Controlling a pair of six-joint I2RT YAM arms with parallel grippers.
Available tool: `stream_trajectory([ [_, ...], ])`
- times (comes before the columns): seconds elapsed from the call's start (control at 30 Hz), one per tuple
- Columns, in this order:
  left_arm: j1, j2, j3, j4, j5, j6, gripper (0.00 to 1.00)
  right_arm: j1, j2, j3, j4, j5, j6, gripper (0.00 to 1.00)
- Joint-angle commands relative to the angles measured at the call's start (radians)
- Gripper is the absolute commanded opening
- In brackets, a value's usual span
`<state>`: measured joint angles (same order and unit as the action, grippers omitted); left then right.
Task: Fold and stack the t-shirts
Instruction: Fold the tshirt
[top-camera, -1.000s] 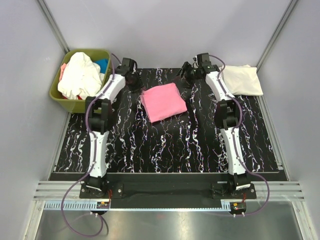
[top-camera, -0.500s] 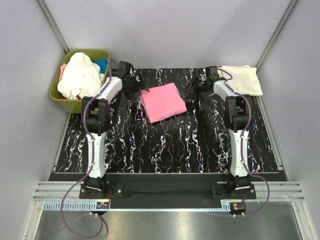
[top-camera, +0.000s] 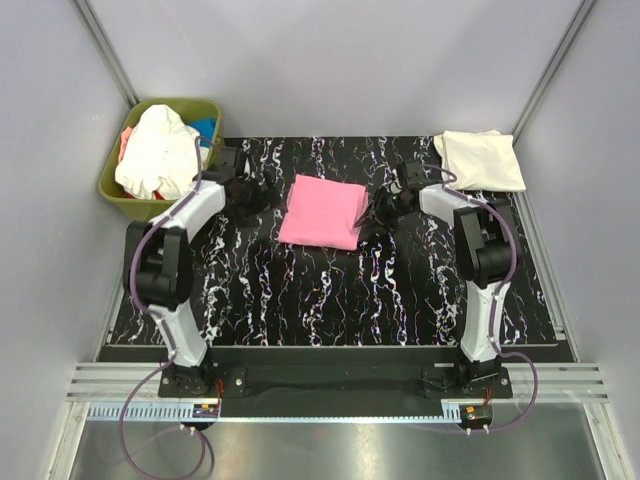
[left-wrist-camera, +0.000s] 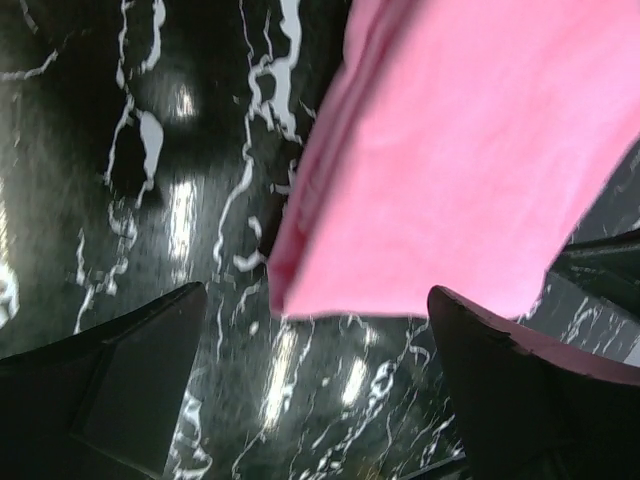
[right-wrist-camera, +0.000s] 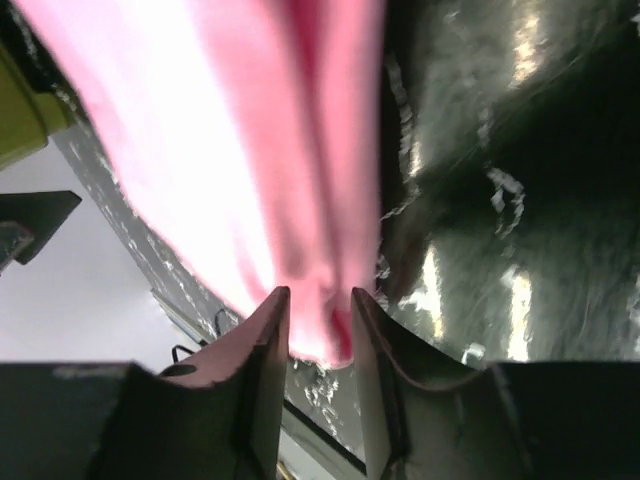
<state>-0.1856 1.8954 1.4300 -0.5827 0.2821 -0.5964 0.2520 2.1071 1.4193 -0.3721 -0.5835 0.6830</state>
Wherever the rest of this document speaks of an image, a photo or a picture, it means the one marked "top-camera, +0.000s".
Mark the blue garment in basket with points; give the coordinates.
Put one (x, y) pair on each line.
(206, 129)

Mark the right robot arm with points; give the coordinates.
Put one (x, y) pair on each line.
(486, 256)

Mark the olive green plastic basket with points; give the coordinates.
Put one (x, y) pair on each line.
(190, 109)

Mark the aluminium rail frame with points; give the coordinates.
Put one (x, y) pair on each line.
(113, 391)

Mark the white shirt in basket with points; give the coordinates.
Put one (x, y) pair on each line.
(161, 154)

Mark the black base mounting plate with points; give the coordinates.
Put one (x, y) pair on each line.
(329, 383)

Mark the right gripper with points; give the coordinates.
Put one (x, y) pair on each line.
(375, 210)

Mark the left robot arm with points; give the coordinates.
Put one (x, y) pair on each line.
(158, 267)

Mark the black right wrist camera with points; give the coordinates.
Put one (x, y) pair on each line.
(411, 176)

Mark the pink t-shirt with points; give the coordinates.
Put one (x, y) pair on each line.
(323, 213)

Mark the right aluminium corner post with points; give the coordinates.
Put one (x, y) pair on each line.
(560, 53)

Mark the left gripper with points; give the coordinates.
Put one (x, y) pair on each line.
(270, 198)

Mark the folded cream t-shirt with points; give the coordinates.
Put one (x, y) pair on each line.
(484, 161)

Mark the aluminium corner post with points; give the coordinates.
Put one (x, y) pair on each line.
(98, 36)
(560, 53)

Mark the left aluminium corner post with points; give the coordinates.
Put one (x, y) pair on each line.
(98, 36)

